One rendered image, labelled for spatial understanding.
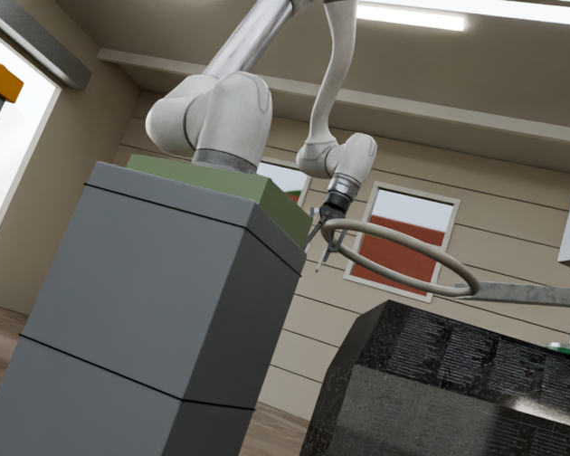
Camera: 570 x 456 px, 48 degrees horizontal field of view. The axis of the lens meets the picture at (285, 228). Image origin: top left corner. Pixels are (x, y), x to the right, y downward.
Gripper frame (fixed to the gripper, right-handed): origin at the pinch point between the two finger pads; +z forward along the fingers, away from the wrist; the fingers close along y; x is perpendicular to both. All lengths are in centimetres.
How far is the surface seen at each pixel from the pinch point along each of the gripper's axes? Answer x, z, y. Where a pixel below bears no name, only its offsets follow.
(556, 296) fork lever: 7, -20, 70
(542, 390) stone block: -2, 9, 72
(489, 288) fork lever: 2, -13, 51
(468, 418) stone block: -7, 25, 55
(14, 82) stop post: -8, -12, -106
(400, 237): -22.9, -9.5, 20.4
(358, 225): -18.8, -9.3, 9.3
